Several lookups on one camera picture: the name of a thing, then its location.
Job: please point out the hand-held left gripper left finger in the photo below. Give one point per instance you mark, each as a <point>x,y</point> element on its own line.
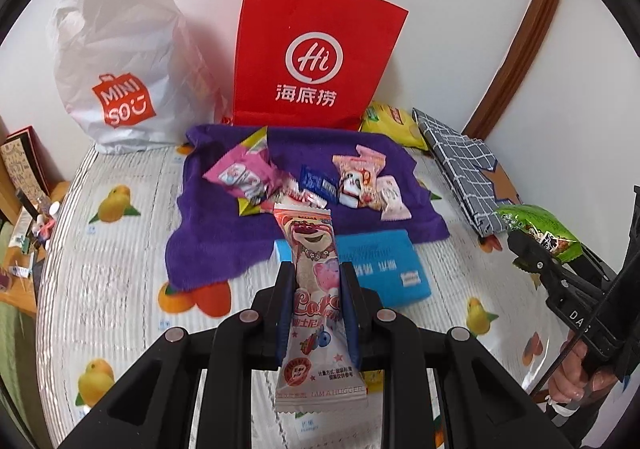
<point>286,309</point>

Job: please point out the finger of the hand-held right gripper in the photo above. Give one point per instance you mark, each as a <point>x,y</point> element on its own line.
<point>597,264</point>
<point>532,254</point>

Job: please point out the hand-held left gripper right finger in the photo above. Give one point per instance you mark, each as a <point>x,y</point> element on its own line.
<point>350,319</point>

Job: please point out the green snack packet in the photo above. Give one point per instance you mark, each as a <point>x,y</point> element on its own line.
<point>540,224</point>

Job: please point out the pink bear snack packet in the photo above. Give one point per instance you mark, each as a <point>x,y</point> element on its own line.
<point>312,249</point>

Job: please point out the pink and yellow snack packet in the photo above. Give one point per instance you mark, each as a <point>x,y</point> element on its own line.
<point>240,171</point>

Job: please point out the person's right hand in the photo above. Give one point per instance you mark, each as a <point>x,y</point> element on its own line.
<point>570,379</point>

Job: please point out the blue box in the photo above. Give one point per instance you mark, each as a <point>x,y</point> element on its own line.
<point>385,269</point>

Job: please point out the purple towel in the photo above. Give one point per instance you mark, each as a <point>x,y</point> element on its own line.
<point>215,229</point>

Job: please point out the grey checked cloth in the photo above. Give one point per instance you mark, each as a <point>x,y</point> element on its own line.
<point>465,169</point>

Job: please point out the red and white candy packet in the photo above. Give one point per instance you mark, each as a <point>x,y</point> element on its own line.
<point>300,196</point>

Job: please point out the small pale pink candy packet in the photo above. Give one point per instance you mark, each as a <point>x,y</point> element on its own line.
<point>394,199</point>

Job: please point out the small blue candy packet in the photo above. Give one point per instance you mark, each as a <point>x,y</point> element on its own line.
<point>311,178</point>

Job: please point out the pink panda snack packet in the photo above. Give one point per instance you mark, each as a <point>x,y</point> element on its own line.
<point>357,176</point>

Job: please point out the fruit print table cloth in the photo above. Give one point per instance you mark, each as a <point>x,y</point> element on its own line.
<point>125,279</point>

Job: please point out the yellow snack bag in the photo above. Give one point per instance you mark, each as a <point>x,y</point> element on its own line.
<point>390,126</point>

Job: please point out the wooden side shelf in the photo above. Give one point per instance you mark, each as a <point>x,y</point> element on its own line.
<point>20,289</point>

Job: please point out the red paper bag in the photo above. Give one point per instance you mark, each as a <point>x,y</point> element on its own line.
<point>320,19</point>

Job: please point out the patterned book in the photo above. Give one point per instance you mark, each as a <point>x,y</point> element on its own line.
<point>20,169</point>

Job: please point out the white plastic bag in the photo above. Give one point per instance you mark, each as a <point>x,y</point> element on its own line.
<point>125,29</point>

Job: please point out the brown wooden door frame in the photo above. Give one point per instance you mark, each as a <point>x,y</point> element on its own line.
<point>530,29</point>

